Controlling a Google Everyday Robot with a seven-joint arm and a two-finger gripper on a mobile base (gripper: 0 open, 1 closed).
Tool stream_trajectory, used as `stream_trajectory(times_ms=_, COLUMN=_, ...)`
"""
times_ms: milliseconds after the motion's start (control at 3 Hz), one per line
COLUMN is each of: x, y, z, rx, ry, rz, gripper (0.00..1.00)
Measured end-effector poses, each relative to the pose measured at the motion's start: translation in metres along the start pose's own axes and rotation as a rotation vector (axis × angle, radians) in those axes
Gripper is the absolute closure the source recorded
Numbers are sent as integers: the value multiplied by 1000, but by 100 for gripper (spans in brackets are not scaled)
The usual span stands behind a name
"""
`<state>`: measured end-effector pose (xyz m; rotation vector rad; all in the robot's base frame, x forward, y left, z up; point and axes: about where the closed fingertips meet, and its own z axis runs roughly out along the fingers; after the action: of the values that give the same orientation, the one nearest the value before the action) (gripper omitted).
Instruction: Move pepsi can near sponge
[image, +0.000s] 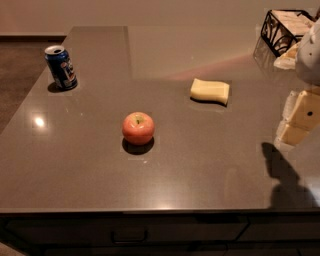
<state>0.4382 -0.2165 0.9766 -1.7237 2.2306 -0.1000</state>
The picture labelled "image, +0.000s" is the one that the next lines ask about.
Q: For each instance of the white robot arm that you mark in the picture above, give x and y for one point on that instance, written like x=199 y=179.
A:
x=307 y=62

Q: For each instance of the yellow sponge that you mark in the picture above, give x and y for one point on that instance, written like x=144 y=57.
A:
x=212 y=91

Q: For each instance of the blue pepsi can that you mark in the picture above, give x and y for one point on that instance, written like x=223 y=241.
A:
x=61 y=67

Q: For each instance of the black wire basket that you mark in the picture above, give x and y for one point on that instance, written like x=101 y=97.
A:
x=284 y=28

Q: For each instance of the dark drawer with handle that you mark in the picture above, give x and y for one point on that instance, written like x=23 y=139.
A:
x=124 y=231

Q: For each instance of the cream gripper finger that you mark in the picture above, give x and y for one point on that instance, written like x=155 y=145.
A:
x=301 y=114
x=287 y=60

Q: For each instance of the dark right drawer front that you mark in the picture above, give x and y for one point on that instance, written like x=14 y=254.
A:
x=282 y=228

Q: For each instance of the red apple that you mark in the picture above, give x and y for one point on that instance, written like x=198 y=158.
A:
x=138 y=128

